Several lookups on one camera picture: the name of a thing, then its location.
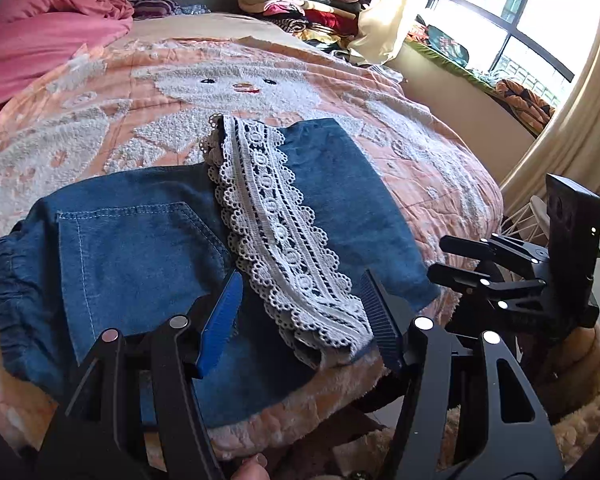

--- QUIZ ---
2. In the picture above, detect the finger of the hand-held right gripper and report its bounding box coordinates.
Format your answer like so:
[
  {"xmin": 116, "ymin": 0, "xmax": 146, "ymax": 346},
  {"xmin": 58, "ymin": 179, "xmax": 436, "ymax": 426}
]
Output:
[
  {"xmin": 427, "ymin": 264, "xmax": 547, "ymax": 314},
  {"xmin": 440, "ymin": 234, "xmax": 548, "ymax": 267}
]

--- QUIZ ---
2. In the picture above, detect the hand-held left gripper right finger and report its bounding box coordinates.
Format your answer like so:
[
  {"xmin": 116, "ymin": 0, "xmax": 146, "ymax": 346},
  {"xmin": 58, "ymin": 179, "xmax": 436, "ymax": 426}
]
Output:
[{"xmin": 360, "ymin": 270, "xmax": 566, "ymax": 480}]

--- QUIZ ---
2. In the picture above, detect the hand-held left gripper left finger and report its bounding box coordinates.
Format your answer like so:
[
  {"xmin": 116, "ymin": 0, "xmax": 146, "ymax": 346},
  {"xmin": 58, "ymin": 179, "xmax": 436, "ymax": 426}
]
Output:
[{"xmin": 37, "ymin": 269, "xmax": 244, "ymax": 480}]

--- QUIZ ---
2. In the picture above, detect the blue denim pants lace trim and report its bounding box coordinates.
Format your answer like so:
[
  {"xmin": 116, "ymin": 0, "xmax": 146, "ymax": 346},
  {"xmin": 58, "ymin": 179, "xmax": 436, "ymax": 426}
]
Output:
[{"xmin": 0, "ymin": 114, "xmax": 443, "ymax": 421}]

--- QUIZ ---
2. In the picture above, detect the cream curtain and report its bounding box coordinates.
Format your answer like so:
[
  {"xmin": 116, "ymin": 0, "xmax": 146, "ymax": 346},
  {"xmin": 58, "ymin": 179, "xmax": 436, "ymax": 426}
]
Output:
[
  {"xmin": 357, "ymin": 0, "xmax": 448, "ymax": 66},
  {"xmin": 500, "ymin": 10, "xmax": 600, "ymax": 211}
]

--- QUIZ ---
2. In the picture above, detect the beige fluffy garment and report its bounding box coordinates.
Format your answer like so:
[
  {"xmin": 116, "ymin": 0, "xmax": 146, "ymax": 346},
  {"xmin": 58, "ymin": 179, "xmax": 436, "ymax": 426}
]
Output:
[{"xmin": 530, "ymin": 325, "xmax": 600, "ymax": 461}]

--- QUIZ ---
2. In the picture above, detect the orange brown striped cloth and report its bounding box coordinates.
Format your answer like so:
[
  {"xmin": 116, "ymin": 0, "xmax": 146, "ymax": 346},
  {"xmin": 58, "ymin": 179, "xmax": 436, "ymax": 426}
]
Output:
[{"xmin": 495, "ymin": 78, "xmax": 556, "ymax": 133}]

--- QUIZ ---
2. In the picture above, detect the green window seat mat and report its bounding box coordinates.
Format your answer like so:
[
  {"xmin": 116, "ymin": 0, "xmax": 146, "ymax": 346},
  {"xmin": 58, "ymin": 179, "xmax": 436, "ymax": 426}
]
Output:
[{"xmin": 405, "ymin": 40, "xmax": 541, "ymax": 136}]

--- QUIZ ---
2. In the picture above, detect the dark green printed cushion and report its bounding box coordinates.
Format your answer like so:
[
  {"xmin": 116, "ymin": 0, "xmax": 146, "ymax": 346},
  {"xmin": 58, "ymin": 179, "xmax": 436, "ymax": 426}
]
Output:
[{"xmin": 427, "ymin": 25, "xmax": 468, "ymax": 68}]

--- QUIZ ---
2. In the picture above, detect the black framed window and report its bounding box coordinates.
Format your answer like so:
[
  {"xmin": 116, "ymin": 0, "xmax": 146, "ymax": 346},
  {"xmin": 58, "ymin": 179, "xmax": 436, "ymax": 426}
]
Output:
[{"xmin": 427, "ymin": 0, "xmax": 600, "ymax": 111}]

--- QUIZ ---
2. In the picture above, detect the peach patterned blanket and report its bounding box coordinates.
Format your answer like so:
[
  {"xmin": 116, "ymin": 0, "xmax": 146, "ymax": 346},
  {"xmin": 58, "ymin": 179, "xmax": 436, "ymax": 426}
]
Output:
[{"xmin": 0, "ymin": 12, "xmax": 506, "ymax": 461}]

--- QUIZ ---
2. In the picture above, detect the pile of folded clothes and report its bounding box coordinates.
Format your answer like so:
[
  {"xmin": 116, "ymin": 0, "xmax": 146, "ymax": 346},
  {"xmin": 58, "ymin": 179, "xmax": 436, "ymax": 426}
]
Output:
[{"xmin": 237, "ymin": 0, "xmax": 373, "ymax": 56}]

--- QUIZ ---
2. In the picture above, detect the purple striped cloth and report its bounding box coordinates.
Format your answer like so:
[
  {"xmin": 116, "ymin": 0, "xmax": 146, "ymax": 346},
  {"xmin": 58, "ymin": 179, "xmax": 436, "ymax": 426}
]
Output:
[{"xmin": 130, "ymin": 0, "xmax": 181, "ymax": 20}]

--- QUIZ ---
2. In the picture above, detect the pink duvet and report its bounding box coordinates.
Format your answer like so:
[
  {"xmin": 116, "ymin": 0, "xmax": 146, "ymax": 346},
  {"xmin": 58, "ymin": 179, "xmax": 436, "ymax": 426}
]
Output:
[{"xmin": 0, "ymin": 0, "xmax": 135, "ymax": 126}]

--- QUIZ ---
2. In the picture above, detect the white wire rack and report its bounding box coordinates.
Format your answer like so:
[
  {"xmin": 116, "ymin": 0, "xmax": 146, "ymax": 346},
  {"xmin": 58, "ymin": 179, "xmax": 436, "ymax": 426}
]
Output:
[{"xmin": 502, "ymin": 195, "xmax": 556, "ymax": 251}]

